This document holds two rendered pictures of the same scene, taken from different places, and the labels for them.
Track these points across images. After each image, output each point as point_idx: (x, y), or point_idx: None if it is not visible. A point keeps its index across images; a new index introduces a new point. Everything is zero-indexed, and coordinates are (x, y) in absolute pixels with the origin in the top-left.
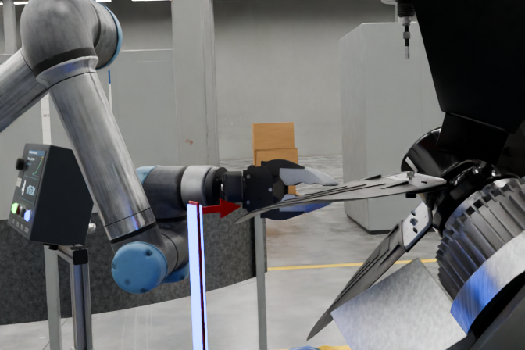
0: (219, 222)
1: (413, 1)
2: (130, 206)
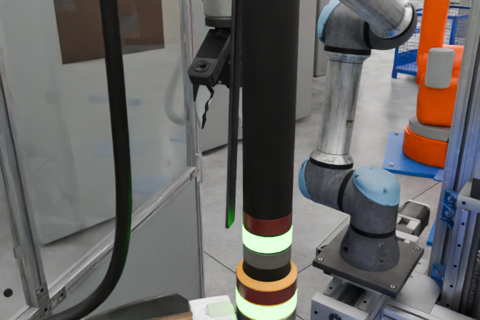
0: None
1: (187, 311)
2: None
